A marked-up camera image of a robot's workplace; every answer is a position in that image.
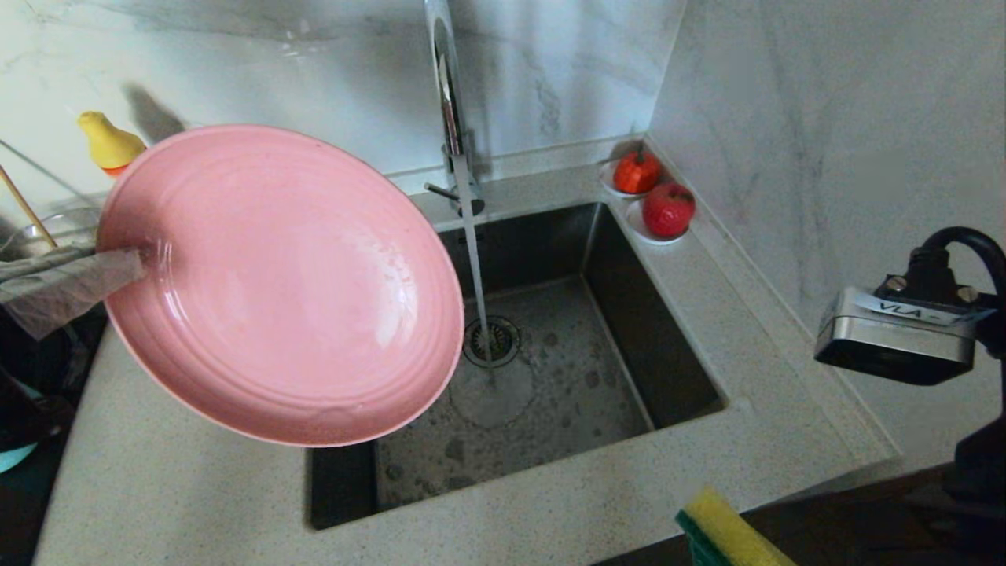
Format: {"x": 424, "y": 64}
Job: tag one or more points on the teal blue bowl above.
{"x": 16, "y": 457}

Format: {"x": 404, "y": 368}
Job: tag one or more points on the yellow sponge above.
{"x": 731, "y": 534}

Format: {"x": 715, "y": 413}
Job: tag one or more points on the black induction cooktop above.
{"x": 39, "y": 377}

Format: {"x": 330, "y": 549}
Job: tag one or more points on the metal sink drain strainer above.
{"x": 499, "y": 342}

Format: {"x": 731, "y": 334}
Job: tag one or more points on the orange detergent bottle yellow cap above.
{"x": 110, "y": 145}

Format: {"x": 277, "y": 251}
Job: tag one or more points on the stainless steel sink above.
{"x": 566, "y": 409}

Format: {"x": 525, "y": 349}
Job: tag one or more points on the red tomato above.
{"x": 635, "y": 174}

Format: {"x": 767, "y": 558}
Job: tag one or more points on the red apple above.
{"x": 668, "y": 211}

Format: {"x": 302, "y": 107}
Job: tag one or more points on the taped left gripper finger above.
{"x": 63, "y": 287}

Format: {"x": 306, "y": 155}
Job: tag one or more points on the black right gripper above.
{"x": 982, "y": 464}

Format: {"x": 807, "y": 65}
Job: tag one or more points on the small white dish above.
{"x": 638, "y": 228}
{"x": 605, "y": 182}

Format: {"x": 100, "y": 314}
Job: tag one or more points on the clear glass pot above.
{"x": 75, "y": 224}

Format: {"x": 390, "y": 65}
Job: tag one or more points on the wooden chopstick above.
{"x": 27, "y": 208}

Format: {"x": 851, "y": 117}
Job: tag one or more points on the chrome faucet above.
{"x": 449, "y": 102}

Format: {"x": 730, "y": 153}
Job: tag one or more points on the pink round plate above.
{"x": 283, "y": 291}

